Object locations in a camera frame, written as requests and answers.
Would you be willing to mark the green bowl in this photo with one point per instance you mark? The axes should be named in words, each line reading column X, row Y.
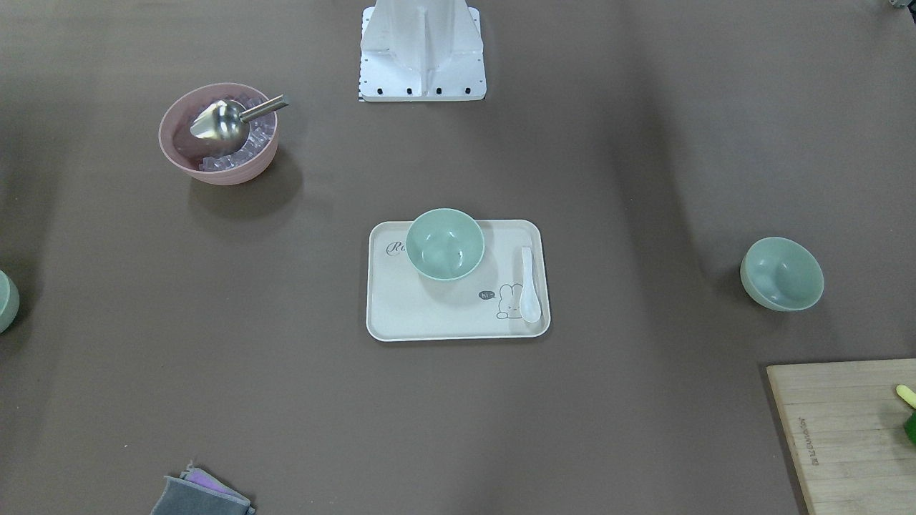
column 445, row 244
column 10, row 301
column 781, row 275

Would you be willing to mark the green bowl on tray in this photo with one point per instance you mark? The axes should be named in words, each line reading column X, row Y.
column 445, row 244

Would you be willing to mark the cream rectangular serving tray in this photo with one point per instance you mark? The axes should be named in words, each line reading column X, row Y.
column 402, row 305

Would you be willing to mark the white ceramic spoon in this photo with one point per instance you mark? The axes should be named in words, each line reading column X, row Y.
column 530, row 308

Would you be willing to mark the clear ice cubes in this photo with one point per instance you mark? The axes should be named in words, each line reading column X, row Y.
column 256, row 140

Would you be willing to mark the metal ice scoop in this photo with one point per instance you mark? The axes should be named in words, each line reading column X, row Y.
column 223, row 127

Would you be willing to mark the purple cloth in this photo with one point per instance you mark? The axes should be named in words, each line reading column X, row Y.
column 199, row 476

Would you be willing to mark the grey folded cloth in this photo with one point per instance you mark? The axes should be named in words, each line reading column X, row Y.
column 181, row 496

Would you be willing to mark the wooden cutting board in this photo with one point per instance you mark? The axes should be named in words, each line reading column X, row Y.
column 845, row 428

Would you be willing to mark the yellow plastic knife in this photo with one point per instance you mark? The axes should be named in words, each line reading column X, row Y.
column 907, row 395

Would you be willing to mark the green lime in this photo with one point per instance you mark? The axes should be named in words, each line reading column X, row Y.
column 910, row 428

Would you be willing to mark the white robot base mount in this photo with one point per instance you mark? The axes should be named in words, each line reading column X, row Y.
column 421, row 51

